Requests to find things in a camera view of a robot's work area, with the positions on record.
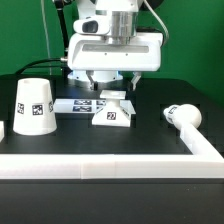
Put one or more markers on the white L-shaped fence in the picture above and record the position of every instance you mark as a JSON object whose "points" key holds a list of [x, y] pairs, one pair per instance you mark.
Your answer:
{"points": [[204, 161]]}

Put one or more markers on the white marker sheet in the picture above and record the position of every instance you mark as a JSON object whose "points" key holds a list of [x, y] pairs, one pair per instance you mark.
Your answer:
{"points": [[78, 105]]}

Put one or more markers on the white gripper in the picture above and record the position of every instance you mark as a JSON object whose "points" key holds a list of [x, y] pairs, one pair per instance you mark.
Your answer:
{"points": [[142, 53]]}

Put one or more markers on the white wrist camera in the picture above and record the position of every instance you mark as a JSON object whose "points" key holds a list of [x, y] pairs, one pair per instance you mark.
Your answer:
{"points": [[96, 25]]}

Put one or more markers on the white lamp base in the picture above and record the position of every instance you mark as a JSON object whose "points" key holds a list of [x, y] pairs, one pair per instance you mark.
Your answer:
{"points": [[116, 112]]}

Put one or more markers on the white block at left edge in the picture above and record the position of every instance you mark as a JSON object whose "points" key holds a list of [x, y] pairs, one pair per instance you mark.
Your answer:
{"points": [[1, 130]]}

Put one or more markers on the white lamp shade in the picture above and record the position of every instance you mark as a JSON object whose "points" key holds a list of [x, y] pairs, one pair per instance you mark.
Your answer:
{"points": [[34, 114]]}

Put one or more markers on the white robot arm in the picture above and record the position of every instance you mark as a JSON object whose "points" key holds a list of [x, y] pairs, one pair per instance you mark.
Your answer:
{"points": [[122, 16]]}

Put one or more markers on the white lamp bulb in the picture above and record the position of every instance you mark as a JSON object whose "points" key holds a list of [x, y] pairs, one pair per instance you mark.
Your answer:
{"points": [[178, 115]]}

